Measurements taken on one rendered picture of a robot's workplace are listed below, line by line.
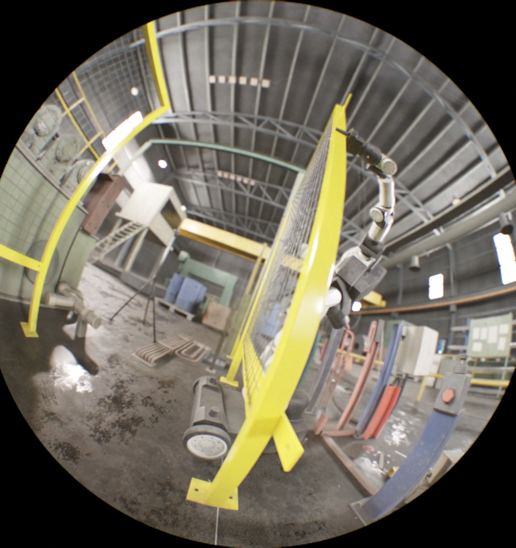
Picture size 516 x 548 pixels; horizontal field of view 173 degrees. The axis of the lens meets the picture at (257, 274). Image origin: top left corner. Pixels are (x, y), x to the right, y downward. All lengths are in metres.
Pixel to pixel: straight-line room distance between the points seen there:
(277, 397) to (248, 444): 0.13
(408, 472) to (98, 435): 1.11
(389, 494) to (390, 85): 11.27
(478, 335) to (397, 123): 9.76
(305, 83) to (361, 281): 10.21
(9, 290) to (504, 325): 7.81
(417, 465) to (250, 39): 11.46
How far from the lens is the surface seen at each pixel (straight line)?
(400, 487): 0.88
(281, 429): 0.34
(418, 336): 1.55
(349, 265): 1.11
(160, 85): 1.60
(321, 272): 0.33
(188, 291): 4.73
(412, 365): 1.53
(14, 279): 1.73
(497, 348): 6.08
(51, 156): 1.69
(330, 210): 0.40
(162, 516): 0.73
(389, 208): 0.92
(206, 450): 0.87
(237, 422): 0.92
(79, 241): 1.86
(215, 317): 4.41
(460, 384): 0.71
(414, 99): 11.13
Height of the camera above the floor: 0.69
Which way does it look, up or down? 14 degrees up
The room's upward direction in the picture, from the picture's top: 21 degrees clockwise
